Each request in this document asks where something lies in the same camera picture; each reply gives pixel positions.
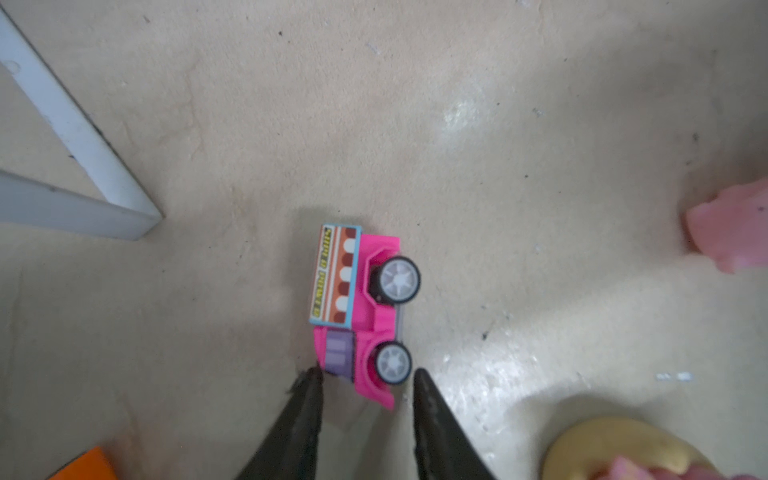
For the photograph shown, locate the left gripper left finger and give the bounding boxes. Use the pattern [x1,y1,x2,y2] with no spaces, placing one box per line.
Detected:
[236,366,323,479]

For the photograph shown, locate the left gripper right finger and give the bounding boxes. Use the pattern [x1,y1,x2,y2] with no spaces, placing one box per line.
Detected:
[413,368,495,479]

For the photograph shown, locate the pink toy truck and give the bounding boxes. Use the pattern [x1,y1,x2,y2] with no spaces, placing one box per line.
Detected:
[308,223,421,409]

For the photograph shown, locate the orange toy car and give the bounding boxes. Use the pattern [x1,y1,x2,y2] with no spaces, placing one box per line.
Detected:
[47,447,118,480]

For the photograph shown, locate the white two-tier shelf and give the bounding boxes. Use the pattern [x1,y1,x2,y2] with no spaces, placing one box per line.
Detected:
[1,5,164,251]

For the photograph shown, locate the pink bear donut toy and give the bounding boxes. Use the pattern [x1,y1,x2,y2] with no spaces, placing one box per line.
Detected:
[539,417,728,480]

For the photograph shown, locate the pink pig toy right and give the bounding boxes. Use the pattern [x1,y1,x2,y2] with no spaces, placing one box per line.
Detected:
[684,178,767,274]

